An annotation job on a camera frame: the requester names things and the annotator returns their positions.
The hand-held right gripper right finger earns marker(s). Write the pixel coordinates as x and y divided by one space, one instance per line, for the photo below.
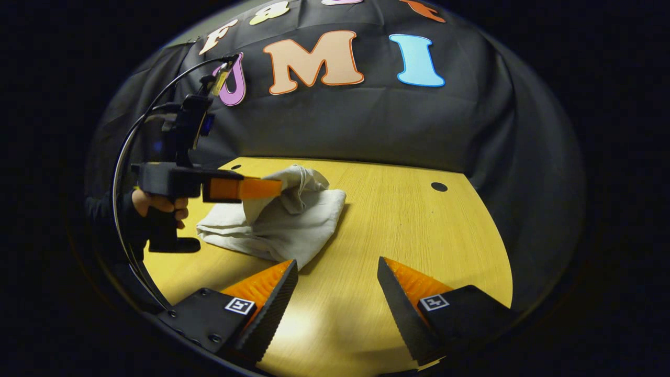
400 309

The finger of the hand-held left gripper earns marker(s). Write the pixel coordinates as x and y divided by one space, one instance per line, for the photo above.
251 188

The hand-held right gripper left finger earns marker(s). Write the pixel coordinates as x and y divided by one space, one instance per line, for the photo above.
272 309

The cream white jeans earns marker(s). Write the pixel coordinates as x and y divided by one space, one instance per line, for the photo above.
293 225

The black backdrop cloth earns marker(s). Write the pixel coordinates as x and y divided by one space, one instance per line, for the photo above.
392 125

